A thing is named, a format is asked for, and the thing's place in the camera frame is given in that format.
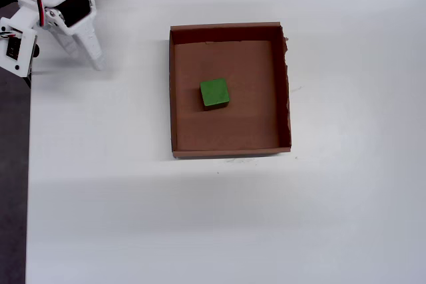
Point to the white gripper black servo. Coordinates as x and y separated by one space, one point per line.
77 12

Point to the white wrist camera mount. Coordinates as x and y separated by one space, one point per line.
15 48

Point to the green cube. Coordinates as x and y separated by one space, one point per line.
214 92

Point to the brown cardboard box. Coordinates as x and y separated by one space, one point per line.
253 114

